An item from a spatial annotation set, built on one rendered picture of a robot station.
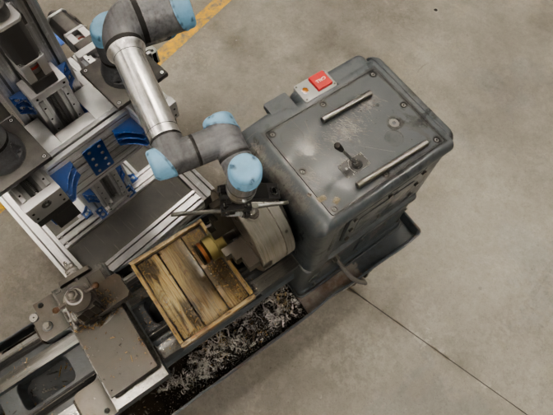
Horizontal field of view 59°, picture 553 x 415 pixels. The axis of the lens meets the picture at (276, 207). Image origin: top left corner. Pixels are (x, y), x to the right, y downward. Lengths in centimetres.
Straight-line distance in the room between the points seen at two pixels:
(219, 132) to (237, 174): 11
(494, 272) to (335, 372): 106
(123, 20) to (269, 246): 74
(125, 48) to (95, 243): 155
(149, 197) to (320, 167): 135
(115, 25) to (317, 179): 70
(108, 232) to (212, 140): 162
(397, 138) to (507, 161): 178
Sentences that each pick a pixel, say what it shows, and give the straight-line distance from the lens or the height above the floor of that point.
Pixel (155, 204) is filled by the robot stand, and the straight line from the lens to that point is 265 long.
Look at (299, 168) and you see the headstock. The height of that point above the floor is 126.
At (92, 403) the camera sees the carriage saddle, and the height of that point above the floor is 90.
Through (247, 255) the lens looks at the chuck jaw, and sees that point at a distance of 155.
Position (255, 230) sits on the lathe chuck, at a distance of 146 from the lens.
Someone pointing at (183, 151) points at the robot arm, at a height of 165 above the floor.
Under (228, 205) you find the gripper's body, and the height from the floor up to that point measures 141.
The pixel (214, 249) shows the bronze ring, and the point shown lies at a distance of 155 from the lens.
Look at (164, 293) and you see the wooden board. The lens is 178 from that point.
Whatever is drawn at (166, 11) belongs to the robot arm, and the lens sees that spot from 130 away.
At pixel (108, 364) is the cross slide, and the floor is 97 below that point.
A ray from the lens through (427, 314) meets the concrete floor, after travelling 279.
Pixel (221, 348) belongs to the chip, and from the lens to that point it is 203.
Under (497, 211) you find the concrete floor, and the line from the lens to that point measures 315.
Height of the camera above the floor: 258
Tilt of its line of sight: 66 degrees down
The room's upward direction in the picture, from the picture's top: 5 degrees clockwise
